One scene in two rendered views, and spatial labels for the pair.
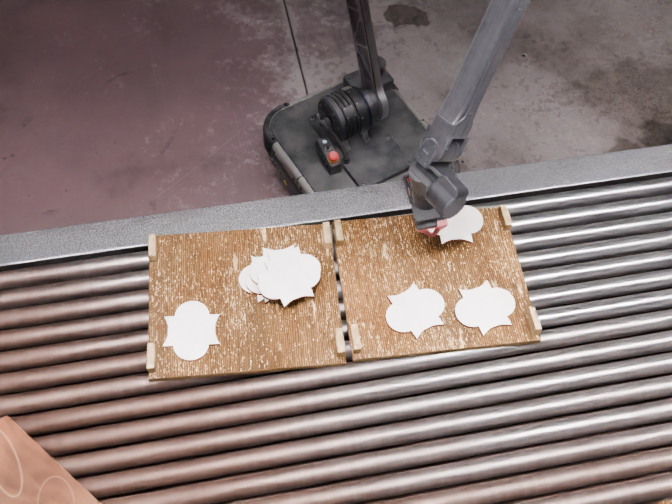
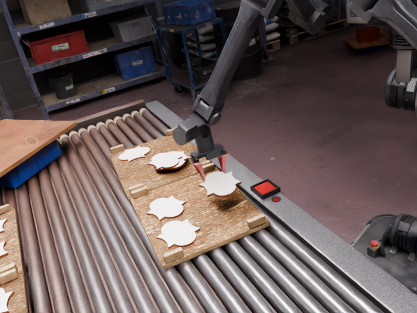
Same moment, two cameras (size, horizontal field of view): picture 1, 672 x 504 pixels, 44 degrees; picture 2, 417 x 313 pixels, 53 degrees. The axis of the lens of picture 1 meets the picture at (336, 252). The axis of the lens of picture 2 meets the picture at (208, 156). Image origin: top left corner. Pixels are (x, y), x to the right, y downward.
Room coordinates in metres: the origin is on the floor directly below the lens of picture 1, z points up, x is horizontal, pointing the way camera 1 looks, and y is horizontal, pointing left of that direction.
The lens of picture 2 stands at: (0.87, -1.38, 1.74)
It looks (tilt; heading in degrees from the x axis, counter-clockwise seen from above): 28 degrees down; 83
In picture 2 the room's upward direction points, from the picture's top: 11 degrees counter-clockwise
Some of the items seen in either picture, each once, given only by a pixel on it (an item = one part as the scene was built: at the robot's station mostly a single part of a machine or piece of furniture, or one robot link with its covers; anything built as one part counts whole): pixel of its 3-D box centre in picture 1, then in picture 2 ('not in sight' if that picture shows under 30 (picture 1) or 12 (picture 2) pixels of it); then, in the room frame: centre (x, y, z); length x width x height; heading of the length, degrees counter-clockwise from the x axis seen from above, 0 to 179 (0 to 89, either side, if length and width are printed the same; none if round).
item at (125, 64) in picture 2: not in sight; (134, 60); (0.79, 4.49, 0.32); 0.50 x 0.41 x 0.37; 11
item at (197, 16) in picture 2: not in sight; (188, 12); (1.53, 3.50, 0.96); 0.50 x 0.38 x 0.21; 120
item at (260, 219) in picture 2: (505, 217); (256, 221); (1.09, -0.39, 0.95); 0.06 x 0.02 x 0.03; 11
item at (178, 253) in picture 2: (534, 320); (174, 255); (0.83, -0.44, 0.95); 0.06 x 0.02 x 0.03; 11
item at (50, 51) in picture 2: not in sight; (57, 45); (-0.08, 4.24, 0.78); 0.66 x 0.45 x 0.28; 15
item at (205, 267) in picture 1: (244, 298); (158, 161); (0.84, 0.19, 0.93); 0.41 x 0.35 x 0.02; 100
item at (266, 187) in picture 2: not in sight; (265, 189); (1.18, -0.19, 0.92); 0.06 x 0.06 x 0.01; 15
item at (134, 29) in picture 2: not in sight; (131, 27); (0.87, 4.47, 0.76); 0.50 x 0.36 x 0.24; 21
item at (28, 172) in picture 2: not in sight; (12, 159); (0.20, 0.48, 0.97); 0.31 x 0.31 x 0.10; 54
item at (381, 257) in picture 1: (432, 280); (193, 210); (0.92, -0.22, 0.93); 0.41 x 0.35 x 0.02; 101
